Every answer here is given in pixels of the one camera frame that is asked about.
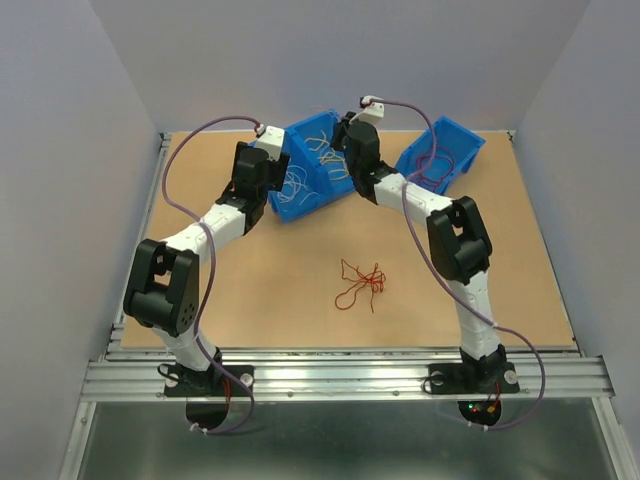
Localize aluminium mounting rail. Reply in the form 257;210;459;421
81;349;614;403

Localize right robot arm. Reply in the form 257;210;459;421
331;112;520;395

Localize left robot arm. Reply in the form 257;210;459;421
123;139;289;397

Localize white wires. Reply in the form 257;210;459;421
277;164;321;205

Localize small blue bin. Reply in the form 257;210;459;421
395;116;485;195

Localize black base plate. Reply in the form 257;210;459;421
157;363;254;398
426;362;520;395

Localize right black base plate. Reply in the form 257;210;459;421
426;362;520;395

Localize aluminium side rail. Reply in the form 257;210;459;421
58;132;172;479
504;130;626;480

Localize large divided blue bin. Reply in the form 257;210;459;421
268;109;354;223

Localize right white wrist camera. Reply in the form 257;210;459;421
349;95;385;126

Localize right aluminium side rail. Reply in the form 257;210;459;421
504;130;626;480

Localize yellow wires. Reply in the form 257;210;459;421
305;127;351;182

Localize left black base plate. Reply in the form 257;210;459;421
157;363;254;398

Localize left aluminium side rail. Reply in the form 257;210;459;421
58;132;172;479

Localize red wires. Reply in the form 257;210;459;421
333;144;457;315

